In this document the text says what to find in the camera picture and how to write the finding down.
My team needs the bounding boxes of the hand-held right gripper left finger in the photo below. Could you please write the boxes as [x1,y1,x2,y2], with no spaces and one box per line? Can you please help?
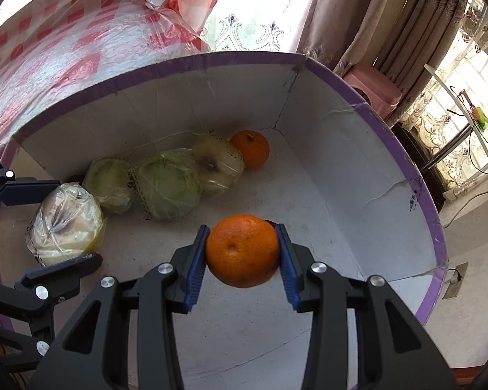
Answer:
[26,224,211,390]

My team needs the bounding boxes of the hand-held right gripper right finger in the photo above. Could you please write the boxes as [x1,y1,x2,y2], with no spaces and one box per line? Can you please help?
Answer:
[274,223,460,390]

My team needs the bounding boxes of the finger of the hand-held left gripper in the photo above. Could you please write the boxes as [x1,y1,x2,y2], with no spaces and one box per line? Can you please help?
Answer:
[0,253,103,374]
[0,152,61,212]

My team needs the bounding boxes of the pale yellow fruit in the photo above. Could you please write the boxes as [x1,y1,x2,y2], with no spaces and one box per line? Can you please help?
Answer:
[24,183,105,267]

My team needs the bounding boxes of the orange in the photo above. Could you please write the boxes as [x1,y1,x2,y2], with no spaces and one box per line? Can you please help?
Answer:
[230,130,270,170]
[205,214,281,289]

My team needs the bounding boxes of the large green fruit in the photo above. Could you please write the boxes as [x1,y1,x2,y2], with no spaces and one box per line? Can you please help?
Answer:
[130,150,202,221]

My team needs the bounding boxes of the white box with purple rim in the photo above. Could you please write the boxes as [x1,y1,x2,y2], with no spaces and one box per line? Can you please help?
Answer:
[0,51,449,390]

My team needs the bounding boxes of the bruised yellow apple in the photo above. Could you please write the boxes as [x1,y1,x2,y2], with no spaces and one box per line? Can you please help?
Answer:
[192,131,245,196]

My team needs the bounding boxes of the red checked plastic tablecloth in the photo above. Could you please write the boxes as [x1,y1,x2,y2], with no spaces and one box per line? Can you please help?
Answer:
[0,0,237,155]

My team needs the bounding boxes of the floor power socket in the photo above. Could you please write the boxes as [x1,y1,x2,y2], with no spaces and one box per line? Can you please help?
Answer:
[442,262,469,300]

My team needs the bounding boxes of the pink plastic stool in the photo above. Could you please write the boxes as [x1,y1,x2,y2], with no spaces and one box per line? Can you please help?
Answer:
[344,64,403,120]

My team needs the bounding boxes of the cream lace curtain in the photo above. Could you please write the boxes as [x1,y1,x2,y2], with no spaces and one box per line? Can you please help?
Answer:
[399,0,488,202]

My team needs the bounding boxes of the glass side table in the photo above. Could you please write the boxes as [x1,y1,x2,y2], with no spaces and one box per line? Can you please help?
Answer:
[425,63,488,171]

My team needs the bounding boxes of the green object on table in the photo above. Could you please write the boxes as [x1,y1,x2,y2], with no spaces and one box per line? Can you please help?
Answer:
[472,106,488,131]

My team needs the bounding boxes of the white embroidered sheer curtain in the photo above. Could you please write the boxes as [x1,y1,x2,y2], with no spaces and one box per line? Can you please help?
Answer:
[205,0,330,53]

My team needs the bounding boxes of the beige patterned curtain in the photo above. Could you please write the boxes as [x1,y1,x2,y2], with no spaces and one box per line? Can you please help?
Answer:
[297,0,427,76]

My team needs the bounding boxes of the brown curtain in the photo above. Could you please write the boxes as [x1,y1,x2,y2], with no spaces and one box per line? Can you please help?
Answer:
[374,0,472,90]

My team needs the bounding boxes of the white cable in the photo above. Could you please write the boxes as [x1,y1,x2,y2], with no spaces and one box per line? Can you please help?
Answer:
[439,130,488,230]

